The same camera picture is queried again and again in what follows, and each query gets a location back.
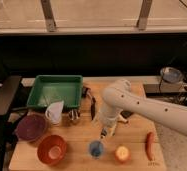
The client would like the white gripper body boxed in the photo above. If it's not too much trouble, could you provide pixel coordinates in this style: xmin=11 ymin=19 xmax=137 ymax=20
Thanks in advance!
xmin=99 ymin=114 xmax=118 ymax=136

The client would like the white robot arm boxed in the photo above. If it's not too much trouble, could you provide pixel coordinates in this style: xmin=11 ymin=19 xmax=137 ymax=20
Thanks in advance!
xmin=98 ymin=79 xmax=187 ymax=136

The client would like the orange bowl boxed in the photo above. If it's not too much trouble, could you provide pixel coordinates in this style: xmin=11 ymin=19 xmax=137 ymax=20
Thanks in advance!
xmin=37 ymin=135 xmax=67 ymax=166

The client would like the purple bowl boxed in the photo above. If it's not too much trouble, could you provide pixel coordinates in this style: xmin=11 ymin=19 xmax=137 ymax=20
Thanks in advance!
xmin=15 ymin=114 xmax=48 ymax=142

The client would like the yellow banana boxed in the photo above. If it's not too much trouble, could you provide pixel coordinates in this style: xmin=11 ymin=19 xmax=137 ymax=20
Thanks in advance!
xmin=118 ymin=115 xmax=128 ymax=124

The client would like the black remote control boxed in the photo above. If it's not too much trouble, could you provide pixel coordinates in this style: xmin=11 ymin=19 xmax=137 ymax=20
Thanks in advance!
xmin=121 ymin=111 xmax=133 ymax=119

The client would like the blue cup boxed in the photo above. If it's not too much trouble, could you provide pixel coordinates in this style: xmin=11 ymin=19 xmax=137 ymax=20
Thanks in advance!
xmin=88 ymin=140 xmax=104 ymax=158

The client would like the red yellow apple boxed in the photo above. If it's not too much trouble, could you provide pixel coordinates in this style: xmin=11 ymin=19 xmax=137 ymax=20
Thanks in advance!
xmin=115 ymin=146 xmax=130 ymax=163

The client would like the small metal cup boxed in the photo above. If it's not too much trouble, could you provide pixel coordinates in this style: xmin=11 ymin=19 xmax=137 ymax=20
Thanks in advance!
xmin=69 ymin=109 xmax=80 ymax=124

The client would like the wooden cutting board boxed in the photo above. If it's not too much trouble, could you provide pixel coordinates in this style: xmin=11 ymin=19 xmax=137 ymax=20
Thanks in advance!
xmin=8 ymin=82 xmax=168 ymax=171

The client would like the orange carrot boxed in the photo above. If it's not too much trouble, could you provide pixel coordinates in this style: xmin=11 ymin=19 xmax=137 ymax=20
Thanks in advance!
xmin=145 ymin=132 xmax=154 ymax=161

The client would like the white measuring cup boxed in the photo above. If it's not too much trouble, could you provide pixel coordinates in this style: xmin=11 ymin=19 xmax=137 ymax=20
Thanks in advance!
xmin=45 ymin=101 xmax=64 ymax=124

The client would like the green plastic tray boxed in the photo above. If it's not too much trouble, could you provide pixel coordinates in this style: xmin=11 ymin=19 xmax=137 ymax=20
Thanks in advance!
xmin=27 ymin=75 xmax=83 ymax=109

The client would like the black chair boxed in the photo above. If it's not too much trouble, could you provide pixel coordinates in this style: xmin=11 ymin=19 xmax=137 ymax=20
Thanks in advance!
xmin=0 ymin=76 xmax=22 ymax=171

